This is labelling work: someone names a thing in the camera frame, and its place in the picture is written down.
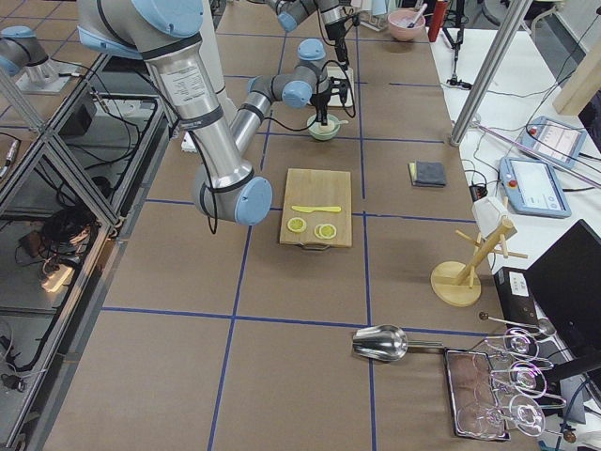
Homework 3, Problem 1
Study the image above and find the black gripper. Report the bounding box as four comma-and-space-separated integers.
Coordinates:
326, 20, 348, 61
313, 77, 351, 117

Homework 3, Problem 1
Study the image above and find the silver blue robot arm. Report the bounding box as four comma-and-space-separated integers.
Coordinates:
77, 1, 333, 226
266, 0, 351, 66

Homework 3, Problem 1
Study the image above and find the pale green bowl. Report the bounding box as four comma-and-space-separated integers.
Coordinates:
306, 115, 341, 141

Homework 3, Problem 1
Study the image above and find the pink bowl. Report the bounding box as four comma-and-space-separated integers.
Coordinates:
387, 9, 425, 41

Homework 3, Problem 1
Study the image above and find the red bottle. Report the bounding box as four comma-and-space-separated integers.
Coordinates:
427, 0, 448, 42

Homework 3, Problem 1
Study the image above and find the grey and yellow folded cloth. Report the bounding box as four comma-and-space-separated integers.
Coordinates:
408, 161, 447, 188

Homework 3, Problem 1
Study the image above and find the bamboo cutting board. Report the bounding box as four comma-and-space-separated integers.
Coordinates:
279, 168, 353, 249

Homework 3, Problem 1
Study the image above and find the yellow plastic knife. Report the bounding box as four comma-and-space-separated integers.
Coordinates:
290, 205, 342, 213

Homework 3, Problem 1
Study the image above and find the lower lemon slice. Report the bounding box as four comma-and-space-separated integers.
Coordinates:
286, 217, 307, 234

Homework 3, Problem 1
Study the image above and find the upper top lemon slice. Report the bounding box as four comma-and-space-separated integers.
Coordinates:
318, 224, 337, 240

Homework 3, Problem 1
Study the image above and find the near blue teach pendant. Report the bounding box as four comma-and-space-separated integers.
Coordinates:
499, 157, 572, 218

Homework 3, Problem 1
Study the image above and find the blue teach pendant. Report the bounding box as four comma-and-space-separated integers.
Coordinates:
499, 157, 572, 218
520, 116, 585, 169

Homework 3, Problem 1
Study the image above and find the wooden mug tree stand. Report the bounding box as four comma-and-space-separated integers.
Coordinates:
430, 215, 528, 307

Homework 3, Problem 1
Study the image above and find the far blue teach pendant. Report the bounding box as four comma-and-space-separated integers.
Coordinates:
520, 116, 585, 169

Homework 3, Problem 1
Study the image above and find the metal scoop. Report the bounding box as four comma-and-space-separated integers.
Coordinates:
352, 324, 445, 363

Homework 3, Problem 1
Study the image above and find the black laptop monitor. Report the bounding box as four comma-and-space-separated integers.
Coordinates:
526, 220, 601, 357

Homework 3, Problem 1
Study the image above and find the clear wine glass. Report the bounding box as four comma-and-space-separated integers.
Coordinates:
502, 327, 554, 371

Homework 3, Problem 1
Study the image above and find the dark rectangular tray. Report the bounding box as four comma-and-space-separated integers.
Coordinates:
443, 349, 511, 443

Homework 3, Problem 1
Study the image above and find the aluminium frame post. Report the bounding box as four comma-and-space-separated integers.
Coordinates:
449, 0, 532, 147

